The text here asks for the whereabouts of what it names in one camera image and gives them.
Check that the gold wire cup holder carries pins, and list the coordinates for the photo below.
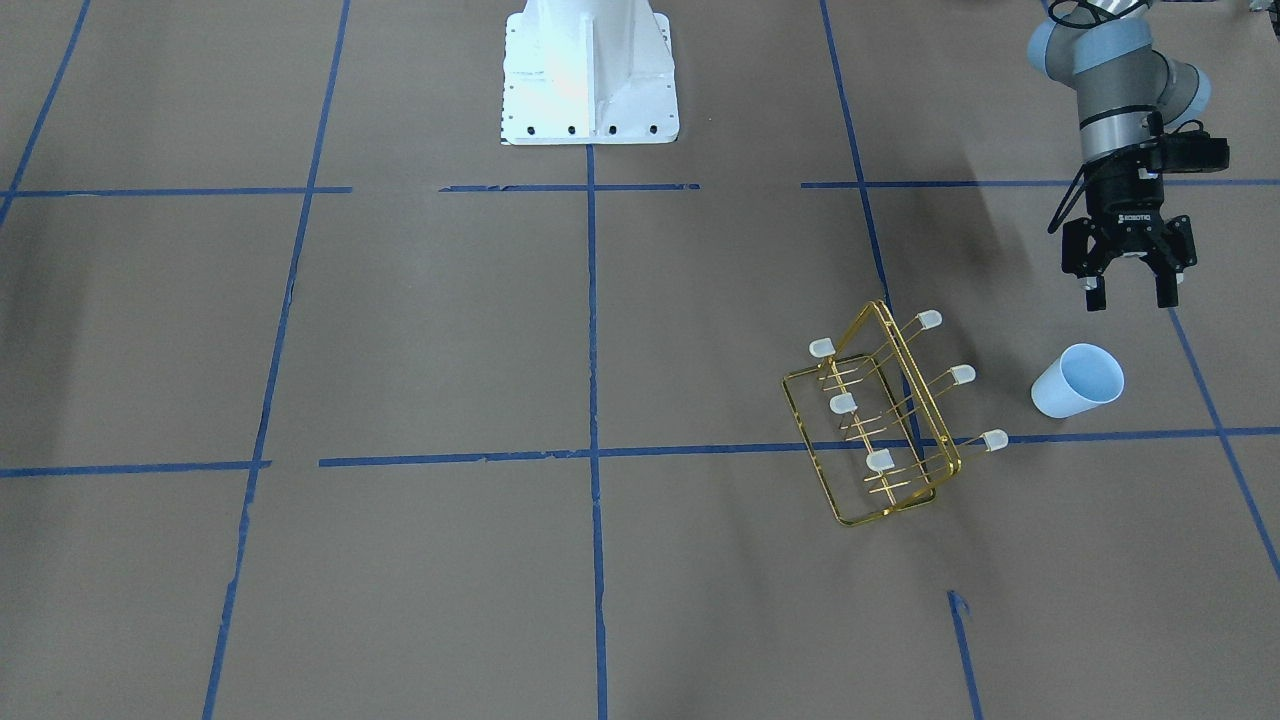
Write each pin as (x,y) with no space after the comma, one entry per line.
(870,419)

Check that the light blue plastic cup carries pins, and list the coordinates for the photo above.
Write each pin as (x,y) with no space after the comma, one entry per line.
(1082,377)

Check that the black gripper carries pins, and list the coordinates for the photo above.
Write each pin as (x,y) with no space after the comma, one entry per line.
(1127,198)

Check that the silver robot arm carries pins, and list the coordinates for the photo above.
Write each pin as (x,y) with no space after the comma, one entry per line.
(1139,119)

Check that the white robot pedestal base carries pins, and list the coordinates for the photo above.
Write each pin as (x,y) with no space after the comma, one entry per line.
(580,72)

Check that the blue tape grid lines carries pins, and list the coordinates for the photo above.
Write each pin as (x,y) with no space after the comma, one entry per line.
(321,403)

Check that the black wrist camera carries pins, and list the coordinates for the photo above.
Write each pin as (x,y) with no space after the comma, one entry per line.
(1193,152)

